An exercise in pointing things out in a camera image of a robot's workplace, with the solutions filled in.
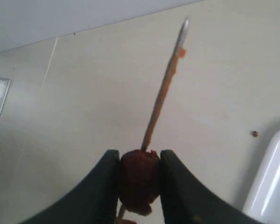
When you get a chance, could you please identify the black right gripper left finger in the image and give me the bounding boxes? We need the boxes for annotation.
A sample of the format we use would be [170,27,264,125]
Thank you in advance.
[24,150,119,224]

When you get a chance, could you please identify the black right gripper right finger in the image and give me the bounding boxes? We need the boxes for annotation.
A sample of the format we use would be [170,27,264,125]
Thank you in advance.
[160,150,258,224]

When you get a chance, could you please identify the red meat ball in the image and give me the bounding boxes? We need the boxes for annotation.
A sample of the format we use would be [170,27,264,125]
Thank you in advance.
[119,219,137,224]
[118,149,160,216]

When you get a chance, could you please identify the thin metal skewer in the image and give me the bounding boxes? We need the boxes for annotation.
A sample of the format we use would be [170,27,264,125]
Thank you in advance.
[115,18,189,224]

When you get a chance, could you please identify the white plastic tray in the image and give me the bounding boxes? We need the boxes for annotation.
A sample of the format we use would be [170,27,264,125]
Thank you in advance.
[242,130,280,224]

